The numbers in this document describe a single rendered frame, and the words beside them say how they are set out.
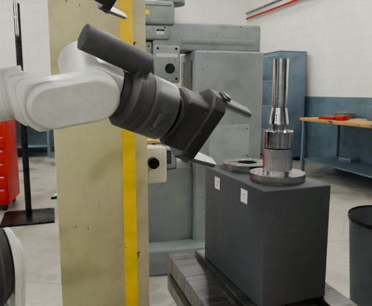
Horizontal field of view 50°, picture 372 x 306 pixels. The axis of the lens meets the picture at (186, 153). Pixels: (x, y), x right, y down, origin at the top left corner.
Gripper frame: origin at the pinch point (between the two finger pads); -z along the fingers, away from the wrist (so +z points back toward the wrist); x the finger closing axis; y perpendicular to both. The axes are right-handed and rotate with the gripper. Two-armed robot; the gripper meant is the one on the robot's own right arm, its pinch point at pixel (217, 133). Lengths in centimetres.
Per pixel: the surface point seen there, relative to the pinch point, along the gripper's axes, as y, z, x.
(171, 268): -1.3, -9.0, -29.8
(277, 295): -20.5, -11.6, -13.3
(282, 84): -1.6, -3.7, 12.2
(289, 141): -6.7, -7.4, 5.7
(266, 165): -6.7, -6.7, 0.6
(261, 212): -13.7, -4.5, -3.8
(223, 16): 820, -471, -26
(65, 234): 86, -30, -106
